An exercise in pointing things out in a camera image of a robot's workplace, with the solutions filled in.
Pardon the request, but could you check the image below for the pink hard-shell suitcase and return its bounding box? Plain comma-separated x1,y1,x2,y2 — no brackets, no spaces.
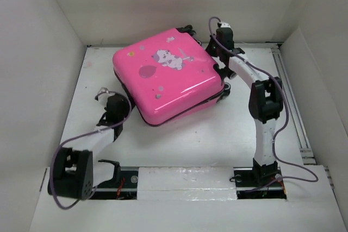
113,25,231,127

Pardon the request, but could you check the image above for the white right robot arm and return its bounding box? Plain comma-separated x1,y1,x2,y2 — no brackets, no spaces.
206,22,283,185

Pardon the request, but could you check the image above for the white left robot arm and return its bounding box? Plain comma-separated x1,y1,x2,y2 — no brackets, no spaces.
48,91,134,200

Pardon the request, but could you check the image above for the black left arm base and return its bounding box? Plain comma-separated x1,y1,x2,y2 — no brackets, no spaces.
91,167,139,200

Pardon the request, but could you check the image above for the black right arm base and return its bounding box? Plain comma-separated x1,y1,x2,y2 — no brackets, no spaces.
229,167,287,199

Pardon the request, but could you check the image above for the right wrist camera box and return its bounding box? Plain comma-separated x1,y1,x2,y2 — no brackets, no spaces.
217,21,231,28

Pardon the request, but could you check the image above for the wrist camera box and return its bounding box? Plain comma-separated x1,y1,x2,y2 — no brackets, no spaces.
95,87,113,107
217,21,231,28

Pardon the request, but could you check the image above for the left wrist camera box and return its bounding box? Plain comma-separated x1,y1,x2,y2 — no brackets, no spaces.
95,87,113,107

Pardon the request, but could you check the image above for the aluminium side rail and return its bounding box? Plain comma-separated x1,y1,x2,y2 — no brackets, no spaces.
271,42,317,165

